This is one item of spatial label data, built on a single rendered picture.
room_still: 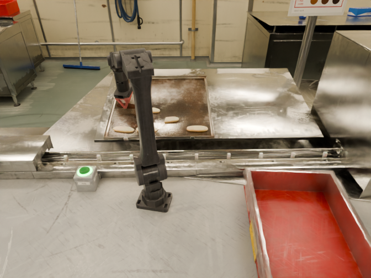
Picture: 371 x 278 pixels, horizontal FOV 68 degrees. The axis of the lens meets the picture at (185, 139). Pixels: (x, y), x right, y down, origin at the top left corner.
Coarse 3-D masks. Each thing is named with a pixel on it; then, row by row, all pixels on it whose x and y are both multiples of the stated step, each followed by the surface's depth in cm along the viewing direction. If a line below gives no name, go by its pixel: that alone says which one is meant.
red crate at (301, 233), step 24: (264, 192) 106; (288, 192) 106; (312, 192) 106; (264, 216) 97; (288, 216) 97; (312, 216) 97; (288, 240) 89; (312, 240) 89; (336, 240) 89; (288, 264) 82; (312, 264) 82; (336, 264) 82
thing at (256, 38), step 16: (256, 16) 295; (272, 16) 295; (288, 16) 295; (320, 16) 294; (336, 16) 294; (352, 16) 294; (368, 16) 294; (256, 32) 295; (288, 32) 254; (320, 32) 254; (256, 48) 296; (272, 48) 258; (288, 48) 258; (320, 48) 258; (256, 64) 297; (272, 64) 266; (288, 64) 267; (320, 64) 267
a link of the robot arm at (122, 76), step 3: (114, 69) 121; (117, 69) 120; (120, 69) 120; (114, 72) 120; (117, 72) 119; (120, 72) 120; (123, 72) 120; (114, 75) 122; (117, 75) 120; (120, 75) 120; (123, 75) 121; (117, 78) 122; (120, 78) 122; (123, 78) 122; (126, 78) 124; (117, 81) 123; (120, 81) 122; (123, 81) 123
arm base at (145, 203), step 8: (144, 192) 97; (152, 192) 96; (160, 192) 97; (168, 192) 105; (144, 200) 99; (152, 200) 97; (160, 200) 98; (168, 200) 101; (144, 208) 100; (152, 208) 99; (160, 208) 98; (168, 208) 100
